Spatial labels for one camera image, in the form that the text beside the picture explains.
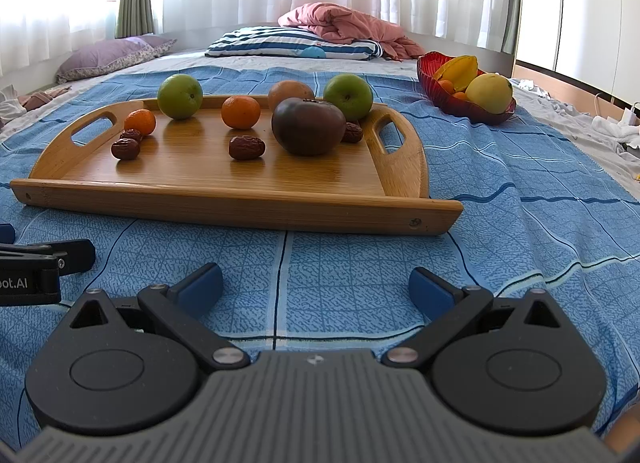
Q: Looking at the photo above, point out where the yellow mango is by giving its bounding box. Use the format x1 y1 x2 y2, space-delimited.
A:
465 72 515 114

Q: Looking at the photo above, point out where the blue white striped pillow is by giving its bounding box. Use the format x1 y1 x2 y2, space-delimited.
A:
205 26 385 61

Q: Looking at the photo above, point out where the orange tangerine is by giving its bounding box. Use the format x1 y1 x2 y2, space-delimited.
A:
221 96 262 130
124 109 157 136

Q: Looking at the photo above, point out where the green apple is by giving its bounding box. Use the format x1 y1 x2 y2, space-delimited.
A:
323 74 374 122
157 74 204 120

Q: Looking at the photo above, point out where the dark brown tomato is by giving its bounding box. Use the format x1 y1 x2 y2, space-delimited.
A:
271 98 347 156

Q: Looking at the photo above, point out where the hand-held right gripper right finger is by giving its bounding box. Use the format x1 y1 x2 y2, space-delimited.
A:
381 267 566 371

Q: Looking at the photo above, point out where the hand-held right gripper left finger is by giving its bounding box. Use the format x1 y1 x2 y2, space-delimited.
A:
67 263 251 371

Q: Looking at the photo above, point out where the pink quilt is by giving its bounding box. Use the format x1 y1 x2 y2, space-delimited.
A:
277 2 426 62

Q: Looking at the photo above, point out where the red glass bowl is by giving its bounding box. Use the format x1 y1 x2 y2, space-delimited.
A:
416 52 517 125

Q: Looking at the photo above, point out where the pink clothes pile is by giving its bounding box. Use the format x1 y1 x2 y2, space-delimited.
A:
0 83 73 129

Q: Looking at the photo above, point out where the dull brown orange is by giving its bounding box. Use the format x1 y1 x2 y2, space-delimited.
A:
267 80 316 111

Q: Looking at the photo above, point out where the blue checkered blanket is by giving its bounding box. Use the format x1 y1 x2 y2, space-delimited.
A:
0 66 640 454

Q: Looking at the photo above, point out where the wooden tray with handles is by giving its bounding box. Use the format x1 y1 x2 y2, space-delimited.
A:
10 94 465 236

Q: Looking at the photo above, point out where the purple pillow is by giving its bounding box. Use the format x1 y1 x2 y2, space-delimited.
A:
55 34 178 84

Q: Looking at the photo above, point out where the white wardrobe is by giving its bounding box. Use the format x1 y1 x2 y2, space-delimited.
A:
514 0 640 109

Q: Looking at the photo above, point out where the white clothes pile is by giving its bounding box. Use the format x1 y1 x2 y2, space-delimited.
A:
590 108 640 154

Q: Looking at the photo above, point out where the white crumpled cloth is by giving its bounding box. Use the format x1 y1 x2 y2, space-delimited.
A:
515 77 571 111

